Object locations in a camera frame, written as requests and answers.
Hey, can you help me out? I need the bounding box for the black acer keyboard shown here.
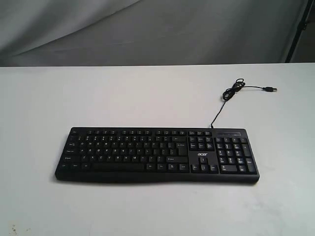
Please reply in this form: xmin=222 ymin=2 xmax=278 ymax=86
xmin=55 ymin=127 xmax=260 ymax=183

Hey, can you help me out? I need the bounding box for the black stand pole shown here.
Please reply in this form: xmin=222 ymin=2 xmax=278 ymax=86
xmin=285 ymin=0 xmax=314 ymax=63

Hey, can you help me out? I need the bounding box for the black USB cable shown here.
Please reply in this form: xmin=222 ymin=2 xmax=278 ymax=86
xmin=210 ymin=78 xmax=278 ymax=129

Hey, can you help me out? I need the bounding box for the grey backdrop cloth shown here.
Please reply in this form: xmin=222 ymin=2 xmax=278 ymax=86
xmin=0 ymin=0 xmax=307 ymax=66

